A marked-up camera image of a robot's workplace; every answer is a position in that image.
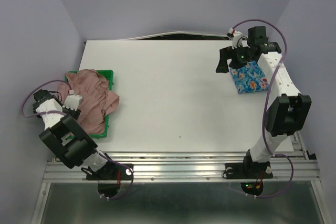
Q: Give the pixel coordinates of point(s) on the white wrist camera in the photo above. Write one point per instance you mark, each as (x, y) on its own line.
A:
(237, 38)
(72, 102)

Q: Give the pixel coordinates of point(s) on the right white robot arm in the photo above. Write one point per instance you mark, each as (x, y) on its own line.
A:
(286, 108)

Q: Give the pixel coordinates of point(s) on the green plastic bin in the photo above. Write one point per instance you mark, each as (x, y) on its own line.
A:
(109, 82)

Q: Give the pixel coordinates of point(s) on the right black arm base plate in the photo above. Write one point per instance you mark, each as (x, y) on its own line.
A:
(253, 171)

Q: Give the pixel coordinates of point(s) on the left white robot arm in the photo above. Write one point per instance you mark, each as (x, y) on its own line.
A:
(67, 139)

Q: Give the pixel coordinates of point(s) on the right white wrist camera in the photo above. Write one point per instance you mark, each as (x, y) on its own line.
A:
(237, 38)

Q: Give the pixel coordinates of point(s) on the pink skirt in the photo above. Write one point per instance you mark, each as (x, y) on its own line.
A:
(92, 98)

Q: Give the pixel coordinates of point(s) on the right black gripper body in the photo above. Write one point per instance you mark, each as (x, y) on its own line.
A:
(240, 56)

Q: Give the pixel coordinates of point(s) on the blue floral skirt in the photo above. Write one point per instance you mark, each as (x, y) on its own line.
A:
(249, 79)

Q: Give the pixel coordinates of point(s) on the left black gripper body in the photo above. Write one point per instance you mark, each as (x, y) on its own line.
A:
(74, 114)

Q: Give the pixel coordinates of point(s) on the aluminium table frame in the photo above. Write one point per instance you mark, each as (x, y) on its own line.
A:
(185, 165)

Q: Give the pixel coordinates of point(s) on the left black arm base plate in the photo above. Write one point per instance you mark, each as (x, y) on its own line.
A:
(126, 171)

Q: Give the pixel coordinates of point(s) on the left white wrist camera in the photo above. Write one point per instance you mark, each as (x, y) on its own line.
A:
(72, 102)

